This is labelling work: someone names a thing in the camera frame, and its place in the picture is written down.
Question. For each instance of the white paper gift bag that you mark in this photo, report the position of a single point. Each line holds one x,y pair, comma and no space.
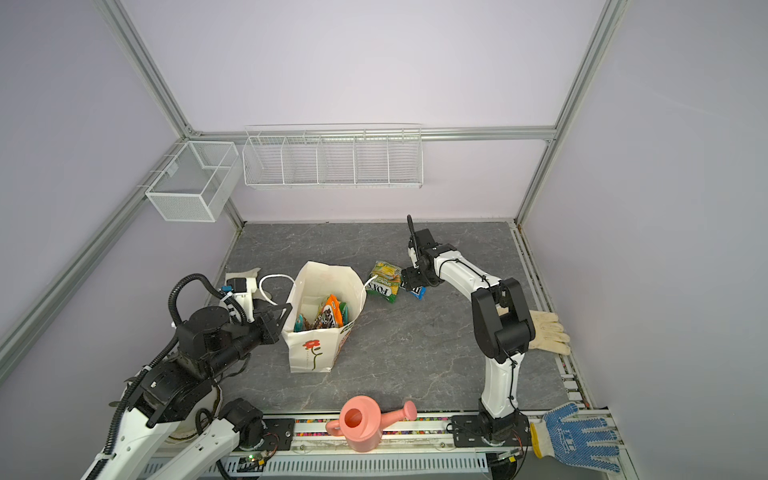
325,300

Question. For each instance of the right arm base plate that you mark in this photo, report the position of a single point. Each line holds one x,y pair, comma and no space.
480,430

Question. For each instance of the white mesh box basket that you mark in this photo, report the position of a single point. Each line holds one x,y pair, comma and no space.
197,182

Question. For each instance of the white vented rail cover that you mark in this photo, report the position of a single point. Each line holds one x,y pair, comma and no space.
358,466

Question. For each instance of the beige work glove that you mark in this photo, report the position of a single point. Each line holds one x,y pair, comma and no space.
550,334
243,285

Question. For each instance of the white blue dotted glove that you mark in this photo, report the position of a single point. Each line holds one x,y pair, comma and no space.
581,443

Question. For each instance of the beige work glove right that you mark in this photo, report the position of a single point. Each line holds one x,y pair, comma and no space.
550,334

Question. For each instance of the teal snack pack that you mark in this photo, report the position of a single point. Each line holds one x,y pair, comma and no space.
300,324

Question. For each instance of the brown M&M's packet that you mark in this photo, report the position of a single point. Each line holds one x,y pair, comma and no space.
327,318

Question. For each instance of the beige work glove left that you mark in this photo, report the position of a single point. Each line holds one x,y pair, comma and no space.
243,285

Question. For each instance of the blue M&M's packet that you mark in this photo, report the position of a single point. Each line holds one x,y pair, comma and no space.
418,292

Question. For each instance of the pink watering can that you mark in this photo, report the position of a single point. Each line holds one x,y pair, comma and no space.
361,422

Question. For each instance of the white wire shelf basket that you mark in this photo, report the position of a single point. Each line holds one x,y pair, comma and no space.
333,155

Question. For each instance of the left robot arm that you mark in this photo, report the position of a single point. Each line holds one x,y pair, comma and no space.
162,398

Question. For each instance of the green Fox's candy bag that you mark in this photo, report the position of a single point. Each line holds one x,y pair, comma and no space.
384,280

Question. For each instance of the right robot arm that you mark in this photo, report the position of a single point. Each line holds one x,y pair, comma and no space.
502,325

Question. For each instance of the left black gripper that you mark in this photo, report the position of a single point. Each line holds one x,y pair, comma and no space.
271,327

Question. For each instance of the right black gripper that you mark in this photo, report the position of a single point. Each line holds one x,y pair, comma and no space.
411,279

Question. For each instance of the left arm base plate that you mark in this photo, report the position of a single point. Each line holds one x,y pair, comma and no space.
277,434

